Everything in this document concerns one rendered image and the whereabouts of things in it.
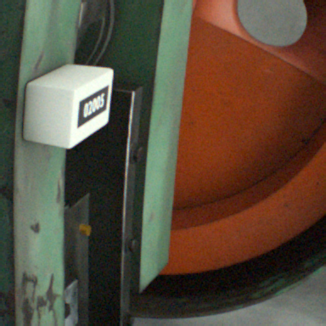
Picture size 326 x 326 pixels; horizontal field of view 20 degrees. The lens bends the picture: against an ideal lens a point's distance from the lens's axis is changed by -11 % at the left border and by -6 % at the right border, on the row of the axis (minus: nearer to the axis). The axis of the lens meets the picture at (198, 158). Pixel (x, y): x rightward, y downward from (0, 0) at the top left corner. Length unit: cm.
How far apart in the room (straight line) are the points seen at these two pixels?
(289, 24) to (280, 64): 301
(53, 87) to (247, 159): 58
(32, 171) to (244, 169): 55
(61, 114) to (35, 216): 10
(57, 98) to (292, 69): 56
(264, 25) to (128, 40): 328
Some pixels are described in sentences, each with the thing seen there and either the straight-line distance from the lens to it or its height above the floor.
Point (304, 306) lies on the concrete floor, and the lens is 341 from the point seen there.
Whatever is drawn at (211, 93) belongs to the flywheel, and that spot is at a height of 121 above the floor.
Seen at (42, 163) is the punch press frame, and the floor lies 127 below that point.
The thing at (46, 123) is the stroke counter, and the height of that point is 131.
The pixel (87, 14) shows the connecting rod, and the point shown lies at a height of 136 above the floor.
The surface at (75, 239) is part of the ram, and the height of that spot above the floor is 113.
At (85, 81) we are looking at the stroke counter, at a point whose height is 133.
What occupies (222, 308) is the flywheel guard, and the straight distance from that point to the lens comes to 116.
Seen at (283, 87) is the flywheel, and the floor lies 123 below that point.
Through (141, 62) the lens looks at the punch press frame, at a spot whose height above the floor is 129.
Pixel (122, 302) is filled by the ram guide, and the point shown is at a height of 106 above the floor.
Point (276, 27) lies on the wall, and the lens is 415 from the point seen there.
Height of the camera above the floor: 148
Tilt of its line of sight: 17 degrees down
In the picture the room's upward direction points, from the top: 6 degrees clockwise
